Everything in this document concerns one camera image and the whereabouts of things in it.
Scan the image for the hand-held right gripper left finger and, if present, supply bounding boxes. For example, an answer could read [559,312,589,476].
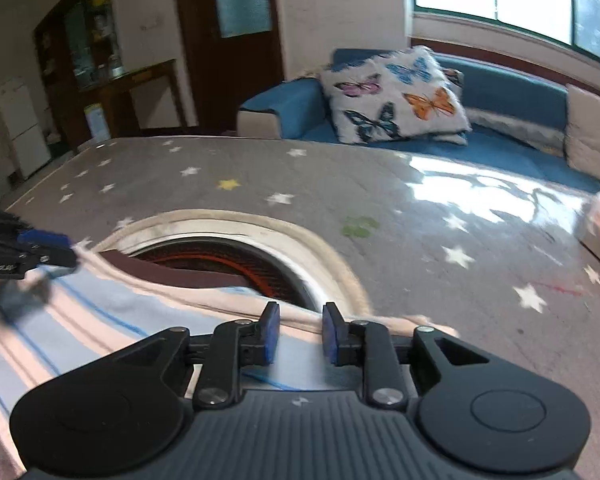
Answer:
[80,301,282,409]

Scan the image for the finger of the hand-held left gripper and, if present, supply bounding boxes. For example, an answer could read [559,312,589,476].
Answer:
[0,210,25,241]
[15,230,78,270]

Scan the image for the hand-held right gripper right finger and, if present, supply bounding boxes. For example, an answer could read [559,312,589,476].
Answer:
[322,301,521,409]

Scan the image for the blue striped pants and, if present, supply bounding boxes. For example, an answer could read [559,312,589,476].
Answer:
[0,247,461,466]

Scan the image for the white fridge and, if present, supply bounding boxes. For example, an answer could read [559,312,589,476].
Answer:
[0,77,53,181]

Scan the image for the round table opening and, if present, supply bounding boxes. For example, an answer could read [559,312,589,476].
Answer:
[95,209,376,316]

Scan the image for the green white box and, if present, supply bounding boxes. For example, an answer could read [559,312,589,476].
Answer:
[82,102,112,142]

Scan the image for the grey star-print tablecloth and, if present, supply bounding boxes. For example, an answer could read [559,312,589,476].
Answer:
[0,135,600,480]

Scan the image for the dark wooden cabinet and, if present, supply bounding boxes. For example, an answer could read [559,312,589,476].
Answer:
[32,0,126,151]

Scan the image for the dark wooden side table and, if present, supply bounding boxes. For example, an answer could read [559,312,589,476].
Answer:
[72,59,188,153]

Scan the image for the dark wooden door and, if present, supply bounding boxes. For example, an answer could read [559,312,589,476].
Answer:
[172,0,286,136]

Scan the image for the butterfly print pillow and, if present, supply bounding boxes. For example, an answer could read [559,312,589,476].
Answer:
[320,45,473,147]

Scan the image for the blue sofa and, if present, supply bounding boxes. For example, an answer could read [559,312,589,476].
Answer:
[237,49,600,193]

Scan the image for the beige cushion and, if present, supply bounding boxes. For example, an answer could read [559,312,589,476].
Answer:
[564,84,600,186]

